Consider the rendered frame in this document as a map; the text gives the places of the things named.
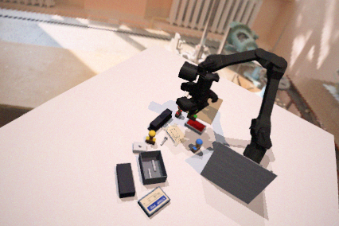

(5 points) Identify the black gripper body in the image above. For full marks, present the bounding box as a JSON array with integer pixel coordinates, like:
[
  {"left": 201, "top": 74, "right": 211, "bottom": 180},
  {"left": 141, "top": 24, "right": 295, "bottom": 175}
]
[{"left": 176, "top": 84, "right": 218, "bottom": 112}]

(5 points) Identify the red stamp with ball handle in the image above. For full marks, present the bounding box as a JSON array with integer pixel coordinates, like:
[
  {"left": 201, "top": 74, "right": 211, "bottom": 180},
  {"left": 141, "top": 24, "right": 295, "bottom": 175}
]
[{"left": 175, "top": 106, "right": 182, "bottom": 118}]

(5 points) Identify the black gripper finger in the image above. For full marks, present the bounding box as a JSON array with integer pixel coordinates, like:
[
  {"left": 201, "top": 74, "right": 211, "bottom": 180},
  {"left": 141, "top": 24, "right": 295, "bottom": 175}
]
[
  {"left": 195, "top": 103, "right": 209, "bottom": 115},
  {"left": 189, "top": 107, "right": 198, "bottom": 116}
]

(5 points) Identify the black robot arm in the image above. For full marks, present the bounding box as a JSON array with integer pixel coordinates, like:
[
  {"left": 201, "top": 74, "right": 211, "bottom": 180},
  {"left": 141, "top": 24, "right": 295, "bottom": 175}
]
[{"left": 178, "top": 48, "right": 287, "bottom": 164}]

